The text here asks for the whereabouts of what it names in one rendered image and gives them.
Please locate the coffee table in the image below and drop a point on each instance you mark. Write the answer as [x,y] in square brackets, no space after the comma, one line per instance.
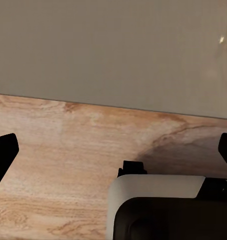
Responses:
[166,56]

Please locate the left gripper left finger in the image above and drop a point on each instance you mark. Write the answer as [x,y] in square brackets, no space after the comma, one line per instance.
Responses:
[9,148]

